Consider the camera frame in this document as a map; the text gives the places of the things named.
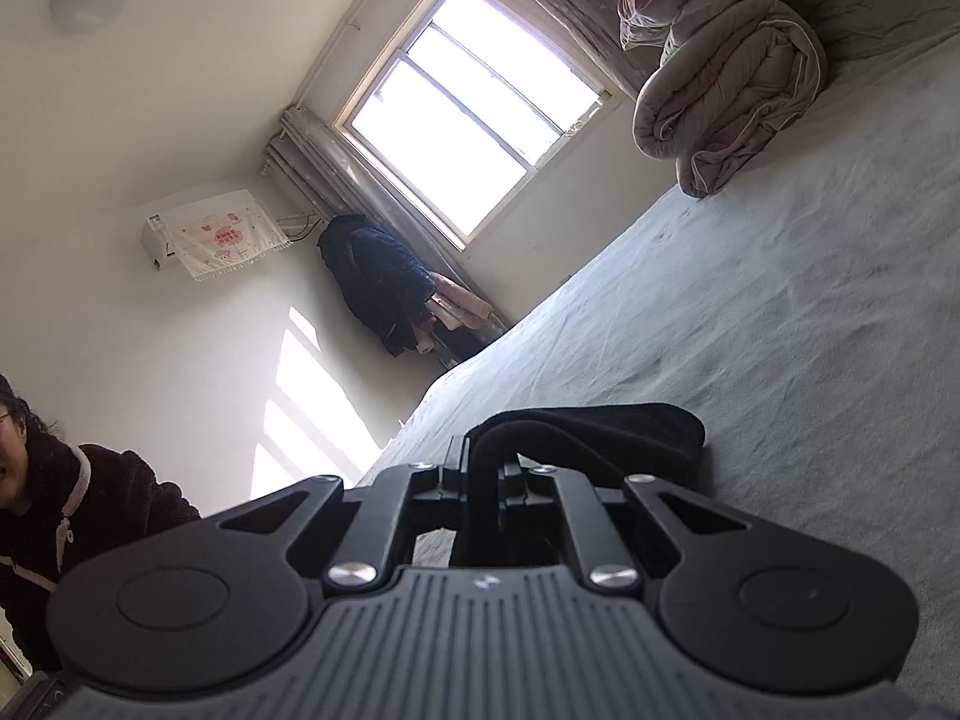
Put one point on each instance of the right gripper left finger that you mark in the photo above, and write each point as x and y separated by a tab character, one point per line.
356	538

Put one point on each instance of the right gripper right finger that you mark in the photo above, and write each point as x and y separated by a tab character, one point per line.
643	533

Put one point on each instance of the black garment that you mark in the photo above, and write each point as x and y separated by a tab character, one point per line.
605	443

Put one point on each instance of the pink hanging clothes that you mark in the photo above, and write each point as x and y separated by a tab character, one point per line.
460	323

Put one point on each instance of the dark hanging jacket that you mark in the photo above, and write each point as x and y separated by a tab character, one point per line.
383	282

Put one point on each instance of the grey bed sheet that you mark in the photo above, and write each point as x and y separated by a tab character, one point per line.
807	314

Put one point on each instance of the person in dark robe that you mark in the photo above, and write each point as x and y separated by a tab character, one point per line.
62	505

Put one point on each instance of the left grey curtain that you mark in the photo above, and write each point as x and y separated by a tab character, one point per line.
336	180

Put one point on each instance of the window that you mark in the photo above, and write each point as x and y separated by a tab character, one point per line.
465	106

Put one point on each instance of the folded grey pink quilt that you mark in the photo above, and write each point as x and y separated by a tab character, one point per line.
725	92

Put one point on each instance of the covered wall air conditioner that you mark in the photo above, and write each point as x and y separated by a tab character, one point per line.
214	236

